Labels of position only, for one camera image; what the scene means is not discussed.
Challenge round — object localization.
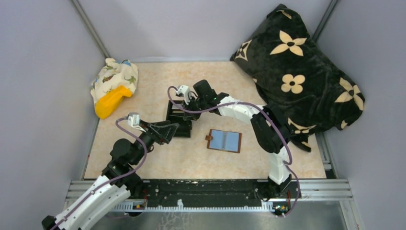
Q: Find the brown leather card holder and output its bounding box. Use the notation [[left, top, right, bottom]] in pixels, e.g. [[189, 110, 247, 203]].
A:
[[205, 129, 242, 153]]

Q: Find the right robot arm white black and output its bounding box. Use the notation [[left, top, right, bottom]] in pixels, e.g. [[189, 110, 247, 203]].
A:
[[176, 80, 292, 193]]

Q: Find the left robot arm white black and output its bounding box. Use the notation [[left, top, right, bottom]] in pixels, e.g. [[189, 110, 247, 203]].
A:
[[42, 114, 179, 230]]

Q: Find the black plastic card tray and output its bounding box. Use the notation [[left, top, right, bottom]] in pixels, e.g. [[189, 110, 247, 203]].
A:
[[166, 101, 192, 138]]

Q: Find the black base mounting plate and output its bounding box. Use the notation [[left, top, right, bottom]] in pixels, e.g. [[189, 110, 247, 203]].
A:
[[130, 179, 302, 208]]

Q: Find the dinosaur print yellow cloth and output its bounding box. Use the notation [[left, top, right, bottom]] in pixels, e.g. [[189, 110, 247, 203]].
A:
[[90, 58, 139, 119]]

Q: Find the black floral plush blanket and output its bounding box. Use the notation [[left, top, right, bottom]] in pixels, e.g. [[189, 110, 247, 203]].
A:
[[230, 4, 365, 152]]

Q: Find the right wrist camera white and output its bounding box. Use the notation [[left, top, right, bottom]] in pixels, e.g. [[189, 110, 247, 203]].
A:
[[176, 85, 190, 105]]

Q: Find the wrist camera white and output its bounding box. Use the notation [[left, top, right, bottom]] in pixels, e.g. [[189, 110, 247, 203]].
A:
[[127, 112, 143, 130], [176, 85, 190, 105]]

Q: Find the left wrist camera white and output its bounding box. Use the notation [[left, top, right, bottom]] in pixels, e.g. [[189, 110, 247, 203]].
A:
[[127, 112, 143, 130]]

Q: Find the aluminium front rail frame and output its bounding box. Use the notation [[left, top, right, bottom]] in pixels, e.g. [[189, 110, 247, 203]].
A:
[[65, 179, 353, 213]]

